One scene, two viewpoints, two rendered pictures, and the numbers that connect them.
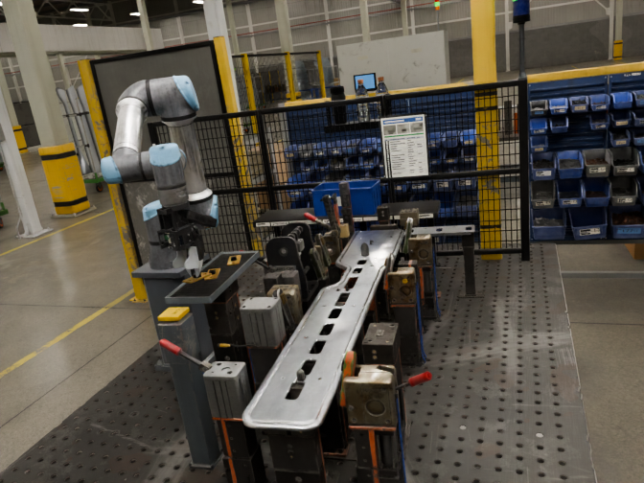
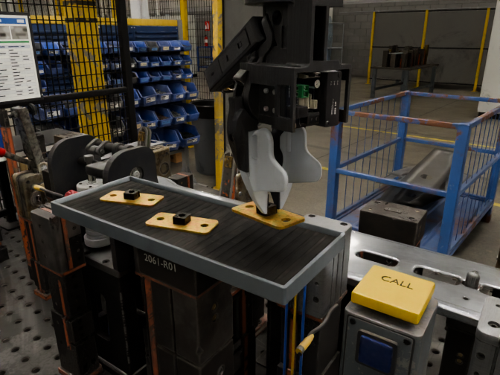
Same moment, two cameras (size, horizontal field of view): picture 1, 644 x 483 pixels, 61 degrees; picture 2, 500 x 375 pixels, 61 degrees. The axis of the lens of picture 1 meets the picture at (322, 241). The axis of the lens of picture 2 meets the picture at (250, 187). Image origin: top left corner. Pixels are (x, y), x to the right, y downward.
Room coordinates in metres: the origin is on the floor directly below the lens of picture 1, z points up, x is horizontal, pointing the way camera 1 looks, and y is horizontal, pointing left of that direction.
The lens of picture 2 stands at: (1.33, 0.76, 1.38)
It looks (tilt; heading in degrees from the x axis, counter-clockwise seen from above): 20 degrees down; 288
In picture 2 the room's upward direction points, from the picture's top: straight up
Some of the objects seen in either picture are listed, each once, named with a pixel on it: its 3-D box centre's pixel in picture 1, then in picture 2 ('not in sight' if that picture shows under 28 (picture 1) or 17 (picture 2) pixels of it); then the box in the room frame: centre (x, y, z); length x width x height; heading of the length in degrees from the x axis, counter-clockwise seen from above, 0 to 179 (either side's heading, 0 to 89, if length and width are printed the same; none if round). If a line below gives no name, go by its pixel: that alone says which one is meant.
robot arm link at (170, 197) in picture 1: (174, 195); not in sight; (1.42, 0.37, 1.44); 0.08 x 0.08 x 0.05
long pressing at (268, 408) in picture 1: (348, 293); (224, 213); (1.65, -0.06, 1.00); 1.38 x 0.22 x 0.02; 163
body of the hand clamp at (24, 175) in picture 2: (335, 273); (41, 235); (2.17, -0.04, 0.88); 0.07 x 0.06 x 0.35; 73
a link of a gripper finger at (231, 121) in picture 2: not in sight; (251, 125); (1.45, 0.38, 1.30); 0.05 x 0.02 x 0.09; 56
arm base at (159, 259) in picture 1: (168, 249); not in sight; (1.92, 0.56, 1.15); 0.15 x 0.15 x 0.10
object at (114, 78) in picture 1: (178, 183); not in sight; (4.25, 1.05, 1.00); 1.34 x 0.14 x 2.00; 69
